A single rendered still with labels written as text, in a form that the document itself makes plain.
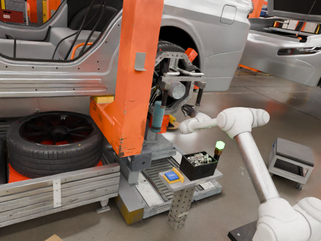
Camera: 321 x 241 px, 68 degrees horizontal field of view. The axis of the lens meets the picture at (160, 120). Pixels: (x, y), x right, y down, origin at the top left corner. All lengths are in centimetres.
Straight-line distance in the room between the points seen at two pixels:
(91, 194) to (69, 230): 26
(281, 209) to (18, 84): 166
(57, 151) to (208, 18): 158
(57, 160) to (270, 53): 345
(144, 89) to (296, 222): 102
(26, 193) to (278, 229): 134
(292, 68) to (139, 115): 304
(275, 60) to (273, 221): 315
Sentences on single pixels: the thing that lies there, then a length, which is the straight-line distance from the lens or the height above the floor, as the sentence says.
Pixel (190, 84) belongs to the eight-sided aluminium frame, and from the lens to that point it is 218.
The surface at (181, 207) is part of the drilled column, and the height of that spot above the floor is 21.
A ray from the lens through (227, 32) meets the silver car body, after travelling 244.
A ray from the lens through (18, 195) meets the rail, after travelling 165.
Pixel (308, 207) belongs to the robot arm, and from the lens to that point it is 145.
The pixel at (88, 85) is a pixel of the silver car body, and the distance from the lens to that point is 185.
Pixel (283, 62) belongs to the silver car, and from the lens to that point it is 412.
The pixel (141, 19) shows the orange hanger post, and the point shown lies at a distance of 132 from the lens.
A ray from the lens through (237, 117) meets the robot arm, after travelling 142.
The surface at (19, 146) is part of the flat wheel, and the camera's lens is 175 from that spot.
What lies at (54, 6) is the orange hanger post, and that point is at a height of 123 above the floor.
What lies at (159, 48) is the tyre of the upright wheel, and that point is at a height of 113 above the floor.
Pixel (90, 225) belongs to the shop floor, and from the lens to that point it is 186.
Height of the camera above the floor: 140
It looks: 24 degrees down
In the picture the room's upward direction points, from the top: 10 degrees clockwise
